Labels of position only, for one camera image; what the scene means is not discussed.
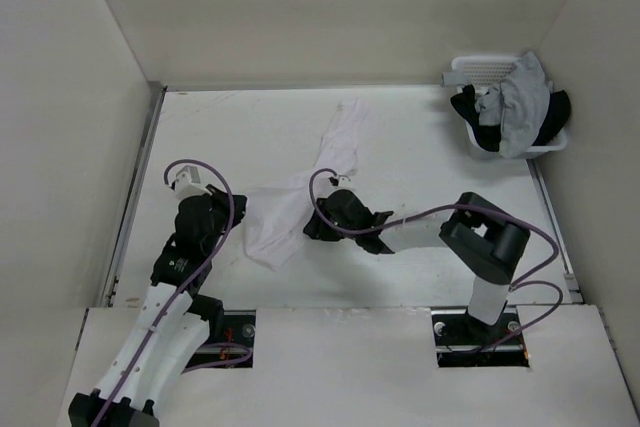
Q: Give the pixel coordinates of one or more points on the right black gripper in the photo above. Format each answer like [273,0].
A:
[316,228]

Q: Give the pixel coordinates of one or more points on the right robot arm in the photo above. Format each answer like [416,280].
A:
[485,239]

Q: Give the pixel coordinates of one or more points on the white tank top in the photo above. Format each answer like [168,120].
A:
[277,212]

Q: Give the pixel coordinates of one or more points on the white plastic laundry basket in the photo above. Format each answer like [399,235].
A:
[482,71]

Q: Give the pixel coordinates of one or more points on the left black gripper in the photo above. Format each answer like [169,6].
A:
[220,199]

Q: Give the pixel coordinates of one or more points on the grey tank top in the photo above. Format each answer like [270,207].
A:
[517,105]

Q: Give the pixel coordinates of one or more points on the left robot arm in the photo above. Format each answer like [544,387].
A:
[174,320]

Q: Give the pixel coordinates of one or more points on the black tank top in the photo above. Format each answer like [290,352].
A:
[488,137]

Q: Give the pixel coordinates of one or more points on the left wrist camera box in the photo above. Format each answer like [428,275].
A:
[187,183]

